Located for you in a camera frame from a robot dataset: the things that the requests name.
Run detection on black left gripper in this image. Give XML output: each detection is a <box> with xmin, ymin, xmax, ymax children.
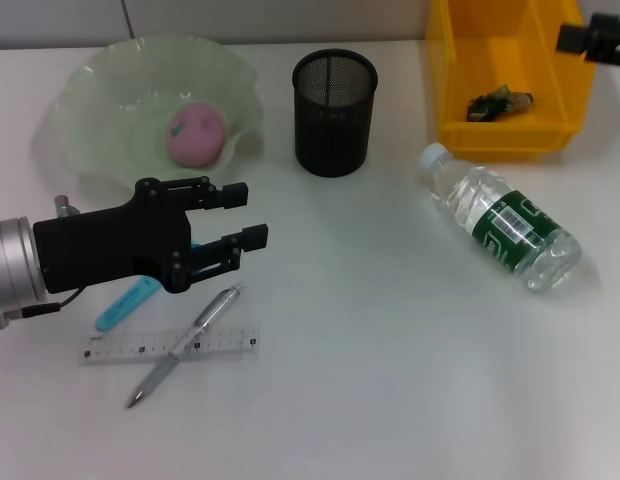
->
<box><xmin>33</xmin><ymin>175</ymin><xmax>269</xmax><ymax>295</ymax></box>

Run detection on yellow plastic bin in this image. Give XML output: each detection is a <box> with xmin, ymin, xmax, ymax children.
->
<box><xmin>423</xmin><ymin>0</ymin><xmax>599</xmax><ymax>162</ymax></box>

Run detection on green glass fruit plate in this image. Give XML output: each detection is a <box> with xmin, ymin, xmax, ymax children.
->
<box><xmin>32</xmin><ymin>33</ymin><xmax>266</xmax><ymax>194</ymax></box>

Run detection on clear green-label water bottle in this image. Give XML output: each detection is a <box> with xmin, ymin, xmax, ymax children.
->
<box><xmin>418</xmin><ymin>142</ymin><xmax>584</xmax><ymax>294</ymax></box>

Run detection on black mesh pen holder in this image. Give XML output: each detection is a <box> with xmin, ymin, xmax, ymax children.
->
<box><xmin>291</xmin><ymin>48</ymin><xmax>380</xmax><ymax>178</ymax></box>

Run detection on blue sheathed scissors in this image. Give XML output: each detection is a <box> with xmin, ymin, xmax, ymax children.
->
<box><xmin>95</xmin><ymin>242</ymin><xmax>211</xmax><ymax>332</ymax></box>

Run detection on pink toy peach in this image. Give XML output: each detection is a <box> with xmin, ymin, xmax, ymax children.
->
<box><xmin>165</xmin><ymin>101</ymin><xmax>227</xmax><ymax>167</ymax></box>

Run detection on green plastic wrapper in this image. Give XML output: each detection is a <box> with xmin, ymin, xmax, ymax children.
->
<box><xmin>467</xmin><ymin>85</ymin><xmax>536</xmax><ymax>123</ymax></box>

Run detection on clear plastic ruler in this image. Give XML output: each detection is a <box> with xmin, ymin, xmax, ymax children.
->
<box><xmin>79</xmin><ymin>324</ymin><xmax>261</xmax><ymax>366</ymax></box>

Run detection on silver ballpoint pen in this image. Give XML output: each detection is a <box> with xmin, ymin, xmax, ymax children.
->
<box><xmin>127</xmin><ymin>281</ymin><xmax>246</xmax><ymax>410</ymax></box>

